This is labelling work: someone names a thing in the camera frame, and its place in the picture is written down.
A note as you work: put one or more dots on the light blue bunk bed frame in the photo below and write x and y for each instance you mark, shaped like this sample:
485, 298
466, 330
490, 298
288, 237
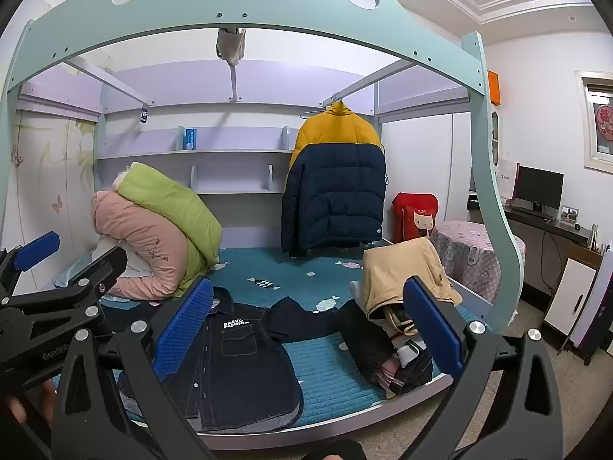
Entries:
297, 14

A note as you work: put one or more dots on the white purple board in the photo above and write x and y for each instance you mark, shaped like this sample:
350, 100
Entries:
598, 306

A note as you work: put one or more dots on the hanging grey bag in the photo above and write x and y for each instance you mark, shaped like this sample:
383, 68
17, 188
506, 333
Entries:
230, 45

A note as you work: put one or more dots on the hanging dark tag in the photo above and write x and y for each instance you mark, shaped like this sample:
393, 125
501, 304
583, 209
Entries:
145, 117

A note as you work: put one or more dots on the grey garment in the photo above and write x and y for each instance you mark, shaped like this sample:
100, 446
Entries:
357, 292

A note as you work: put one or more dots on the yellow navy puffer jacket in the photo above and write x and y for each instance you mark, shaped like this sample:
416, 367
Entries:
335, 191

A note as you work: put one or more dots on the black computer monitor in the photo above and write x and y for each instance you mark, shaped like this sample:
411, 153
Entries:
539, 187

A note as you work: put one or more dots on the white cabinet door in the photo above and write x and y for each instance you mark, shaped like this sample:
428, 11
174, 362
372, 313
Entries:
570, 306

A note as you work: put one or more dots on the dark desk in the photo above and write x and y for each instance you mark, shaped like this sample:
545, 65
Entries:
567, 231

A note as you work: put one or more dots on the white garment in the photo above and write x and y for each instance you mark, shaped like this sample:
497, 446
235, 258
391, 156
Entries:
409, 352

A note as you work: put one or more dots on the green quilt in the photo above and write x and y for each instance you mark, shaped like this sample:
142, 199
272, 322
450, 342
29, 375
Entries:
172, 211

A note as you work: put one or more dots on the orange box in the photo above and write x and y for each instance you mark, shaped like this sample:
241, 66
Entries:
494, 87

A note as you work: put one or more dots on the window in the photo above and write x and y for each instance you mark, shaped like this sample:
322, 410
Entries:
598, 105

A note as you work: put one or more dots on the lavender wall shelf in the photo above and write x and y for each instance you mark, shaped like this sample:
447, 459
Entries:
230, 153

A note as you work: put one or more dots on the pink quilt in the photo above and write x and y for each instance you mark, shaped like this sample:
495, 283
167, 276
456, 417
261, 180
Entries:
139, 244

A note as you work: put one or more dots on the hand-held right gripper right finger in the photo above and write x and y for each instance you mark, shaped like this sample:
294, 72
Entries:
433, 326

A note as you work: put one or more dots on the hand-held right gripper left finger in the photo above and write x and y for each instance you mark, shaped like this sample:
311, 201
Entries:
184, 326

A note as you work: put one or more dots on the person's left hand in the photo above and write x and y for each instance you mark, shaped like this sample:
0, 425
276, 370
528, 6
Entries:
19, 409

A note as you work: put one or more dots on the pink garment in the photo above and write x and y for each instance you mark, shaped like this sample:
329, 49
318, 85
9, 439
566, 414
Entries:
388, 374

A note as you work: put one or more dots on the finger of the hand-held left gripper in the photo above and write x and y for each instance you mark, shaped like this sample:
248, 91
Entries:
36, 250
96, 273

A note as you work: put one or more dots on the white box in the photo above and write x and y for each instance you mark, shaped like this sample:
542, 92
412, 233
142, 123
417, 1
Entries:
507, 179

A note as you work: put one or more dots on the black keyboard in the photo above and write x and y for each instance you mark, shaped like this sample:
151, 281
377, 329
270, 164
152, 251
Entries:
531, 212

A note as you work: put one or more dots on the beige jacket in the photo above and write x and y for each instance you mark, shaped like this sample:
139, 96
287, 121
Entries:
397, 268

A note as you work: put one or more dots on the small photo frame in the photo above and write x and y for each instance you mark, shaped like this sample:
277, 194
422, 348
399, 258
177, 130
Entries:
570, 214

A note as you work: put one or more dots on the black garment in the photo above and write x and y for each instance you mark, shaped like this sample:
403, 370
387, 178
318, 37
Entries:
364, 340

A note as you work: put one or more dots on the blue box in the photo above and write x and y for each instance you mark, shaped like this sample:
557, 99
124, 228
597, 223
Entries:
190, 139

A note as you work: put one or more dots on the teal quilted bed blanket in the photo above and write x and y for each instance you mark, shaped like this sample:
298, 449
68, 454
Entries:
330, 373

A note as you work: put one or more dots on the dark denim jacket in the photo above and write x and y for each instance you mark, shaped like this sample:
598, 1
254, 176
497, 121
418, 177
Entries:
239, 373

